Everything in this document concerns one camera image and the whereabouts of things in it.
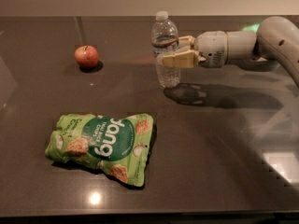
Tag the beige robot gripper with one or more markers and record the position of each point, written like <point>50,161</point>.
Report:
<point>212,48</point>

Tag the clear plastic water bottle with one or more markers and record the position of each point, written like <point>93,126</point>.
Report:
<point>164,39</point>

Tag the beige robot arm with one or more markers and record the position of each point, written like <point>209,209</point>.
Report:
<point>275,42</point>

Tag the red apple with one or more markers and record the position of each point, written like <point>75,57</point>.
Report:
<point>86,57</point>

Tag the green rice chips bag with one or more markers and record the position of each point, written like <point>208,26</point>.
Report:
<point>117,147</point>

